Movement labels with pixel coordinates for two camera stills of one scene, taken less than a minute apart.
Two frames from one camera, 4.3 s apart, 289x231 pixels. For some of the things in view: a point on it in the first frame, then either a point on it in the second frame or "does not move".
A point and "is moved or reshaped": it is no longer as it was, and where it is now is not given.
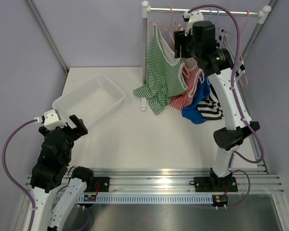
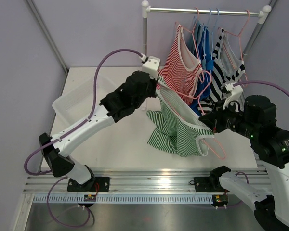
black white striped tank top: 210,108 does not move
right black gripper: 180,40 → 214,119
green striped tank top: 165,73 → 176,126
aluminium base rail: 261,180 does not move
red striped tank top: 192,74 is moved or reshaped
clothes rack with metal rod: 264,14 does not move
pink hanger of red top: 181,28 → 197,10
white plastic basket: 91,98 does not move
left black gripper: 80,130 → 153,83
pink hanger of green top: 171,19 → 198,97
